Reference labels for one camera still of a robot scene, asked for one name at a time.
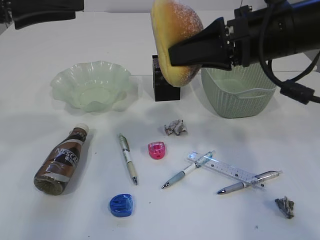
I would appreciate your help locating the brown Nescafe coffee bottle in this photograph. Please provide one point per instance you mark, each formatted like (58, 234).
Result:
(58, 168)

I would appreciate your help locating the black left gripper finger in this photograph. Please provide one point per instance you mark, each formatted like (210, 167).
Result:
(42, 17)

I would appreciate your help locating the green plastic woven basket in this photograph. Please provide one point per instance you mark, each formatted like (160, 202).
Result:
(239, 93)

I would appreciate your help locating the paper ball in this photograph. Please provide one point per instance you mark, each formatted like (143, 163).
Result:
(286, 206)
(175, 127)

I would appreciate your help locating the clear grey gel pen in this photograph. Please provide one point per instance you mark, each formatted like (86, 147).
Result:
(257, 181)

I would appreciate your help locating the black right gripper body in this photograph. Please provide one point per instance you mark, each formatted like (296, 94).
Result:
(243, 31)

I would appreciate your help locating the transparent plastic ruler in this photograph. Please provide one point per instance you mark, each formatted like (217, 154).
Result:
(230, 171)

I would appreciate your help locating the green wavy glass plate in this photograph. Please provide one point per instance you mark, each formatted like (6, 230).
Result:
(91, 86)

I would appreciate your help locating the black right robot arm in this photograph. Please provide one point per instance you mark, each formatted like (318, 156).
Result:
(292, 29)

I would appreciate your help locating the white green ballpoint pen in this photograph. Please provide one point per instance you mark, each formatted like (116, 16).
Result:
(127, 157)

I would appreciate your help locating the black mesh pen holder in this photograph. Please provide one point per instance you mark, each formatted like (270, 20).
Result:
(163, 91)

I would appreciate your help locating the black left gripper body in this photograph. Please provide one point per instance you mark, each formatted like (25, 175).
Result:
(30, 7)

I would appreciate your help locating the sugar dusted bread loaf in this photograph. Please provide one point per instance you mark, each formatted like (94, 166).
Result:
(172, 22)

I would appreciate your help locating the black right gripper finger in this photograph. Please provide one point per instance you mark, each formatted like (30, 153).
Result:
(208, 48)

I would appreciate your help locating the blue lead refill case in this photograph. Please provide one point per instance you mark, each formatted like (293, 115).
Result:
(122, 205)

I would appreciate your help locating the pink lead refill case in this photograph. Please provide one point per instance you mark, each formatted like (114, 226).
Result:
(157, 150)

